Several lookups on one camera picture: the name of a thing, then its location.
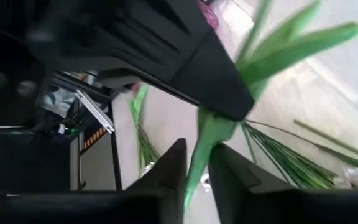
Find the pale hydrangea flower stem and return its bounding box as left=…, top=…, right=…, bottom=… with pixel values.
left=293, top=119, right=358, bottom=164

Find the orange black hazard strip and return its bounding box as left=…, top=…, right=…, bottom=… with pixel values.
left=82, top=126, right=108, bottom=151

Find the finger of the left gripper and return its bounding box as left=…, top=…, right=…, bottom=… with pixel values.
left=26, top=0, right=255, bottom=122

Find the yellow artificial tulip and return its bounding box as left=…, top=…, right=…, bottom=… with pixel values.
left=183, top=0, right=358, bottom=209

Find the white veined flower spray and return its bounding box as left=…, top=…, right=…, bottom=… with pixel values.
left=240, top=119, right=358, bottom=190
left=127, top=83, right=162, bottom=178

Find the white metal bracket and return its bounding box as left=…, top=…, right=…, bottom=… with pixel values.
left=74, top=89, right=116, bottom=134

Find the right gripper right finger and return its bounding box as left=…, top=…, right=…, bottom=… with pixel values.
left=208, top=142, right=293, bottom=224

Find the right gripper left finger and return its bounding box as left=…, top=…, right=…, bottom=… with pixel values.
left=126, top=138, right=188, bottom=224

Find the purple glass vase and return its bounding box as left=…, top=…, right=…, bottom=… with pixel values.
left=197, top=0, right=219, bottom=29

